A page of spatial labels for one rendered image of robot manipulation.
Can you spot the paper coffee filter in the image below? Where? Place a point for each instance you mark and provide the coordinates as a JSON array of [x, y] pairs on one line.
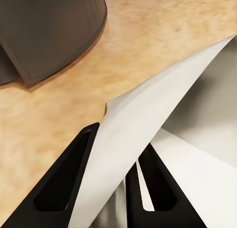
[[188, 112]]

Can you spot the coffee maker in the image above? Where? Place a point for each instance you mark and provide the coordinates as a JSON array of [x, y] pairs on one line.
[[40, 37]]

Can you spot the countertop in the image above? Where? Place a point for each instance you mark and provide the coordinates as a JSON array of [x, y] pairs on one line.
[[140, 39]]

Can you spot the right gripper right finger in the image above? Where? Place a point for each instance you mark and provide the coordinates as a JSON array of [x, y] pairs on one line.
[[172, 208]]

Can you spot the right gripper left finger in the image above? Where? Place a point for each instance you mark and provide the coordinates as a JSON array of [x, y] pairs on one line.
[[51, 202]]

